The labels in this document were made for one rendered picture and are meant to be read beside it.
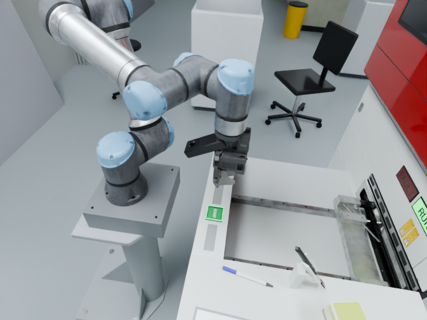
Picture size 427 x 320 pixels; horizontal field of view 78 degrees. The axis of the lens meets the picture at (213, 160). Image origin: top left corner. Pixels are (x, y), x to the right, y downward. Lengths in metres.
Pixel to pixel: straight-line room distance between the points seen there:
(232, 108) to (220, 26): 2.15
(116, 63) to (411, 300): 0.92
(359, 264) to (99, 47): 0.96
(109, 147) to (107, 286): 1.15
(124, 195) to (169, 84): 0.51
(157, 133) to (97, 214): 0.34
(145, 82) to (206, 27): 2.20
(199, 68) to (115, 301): 1.49
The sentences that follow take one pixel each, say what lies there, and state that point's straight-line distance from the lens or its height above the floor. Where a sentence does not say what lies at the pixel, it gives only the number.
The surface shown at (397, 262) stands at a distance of 1.02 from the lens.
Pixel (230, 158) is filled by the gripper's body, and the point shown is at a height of 1.24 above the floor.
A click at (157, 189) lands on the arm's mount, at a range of 1.01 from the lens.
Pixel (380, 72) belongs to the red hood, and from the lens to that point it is 1.20.
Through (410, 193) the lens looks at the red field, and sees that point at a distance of 1.00.
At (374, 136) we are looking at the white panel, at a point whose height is 1.07.
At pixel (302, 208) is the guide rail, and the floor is 0.85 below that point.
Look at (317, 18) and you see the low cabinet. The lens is 6.38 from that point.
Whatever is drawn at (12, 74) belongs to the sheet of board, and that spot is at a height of 0.53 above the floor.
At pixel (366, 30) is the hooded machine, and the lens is 4.40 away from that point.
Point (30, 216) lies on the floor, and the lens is 2.35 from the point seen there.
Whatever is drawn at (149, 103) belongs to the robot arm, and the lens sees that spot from 0.51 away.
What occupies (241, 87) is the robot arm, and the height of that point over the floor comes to 1.43.
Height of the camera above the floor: 1.67
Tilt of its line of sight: 43 degrees down
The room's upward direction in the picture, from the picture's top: 5 degrees clockwise
